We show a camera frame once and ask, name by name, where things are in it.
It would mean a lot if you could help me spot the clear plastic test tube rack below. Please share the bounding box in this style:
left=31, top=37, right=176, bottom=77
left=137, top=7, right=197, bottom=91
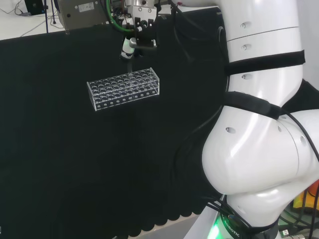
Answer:
left=86, top=67, right=160, bottom=112

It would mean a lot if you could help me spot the black bench cloth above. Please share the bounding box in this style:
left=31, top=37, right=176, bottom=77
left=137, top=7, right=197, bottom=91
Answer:
left=0, top=6, right=319, bottom=239

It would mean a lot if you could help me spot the grey metal box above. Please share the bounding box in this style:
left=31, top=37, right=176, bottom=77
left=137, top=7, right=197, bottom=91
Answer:
left=58, top=0, right=111, bottom=32

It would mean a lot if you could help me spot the blue tripod leg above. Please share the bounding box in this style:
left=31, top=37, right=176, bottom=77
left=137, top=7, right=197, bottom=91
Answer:
left=44, top=0, right=50, bottom=33

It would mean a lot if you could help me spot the yellow stop button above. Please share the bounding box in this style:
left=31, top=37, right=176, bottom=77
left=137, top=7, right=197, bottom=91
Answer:
left=293, top=181, right=319, bottom=213

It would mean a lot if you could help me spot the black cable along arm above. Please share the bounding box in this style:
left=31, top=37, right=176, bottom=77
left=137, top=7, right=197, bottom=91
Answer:
left=167, top=0, right=228, bottom=63

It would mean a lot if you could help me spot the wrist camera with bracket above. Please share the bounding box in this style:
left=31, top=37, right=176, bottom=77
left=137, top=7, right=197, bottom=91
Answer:
left=131, top=4, right=173, bottom=50

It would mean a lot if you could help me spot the green cable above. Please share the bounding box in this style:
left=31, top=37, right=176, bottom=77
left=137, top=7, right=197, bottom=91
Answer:
left=105, top=0, right=131, bottom=32

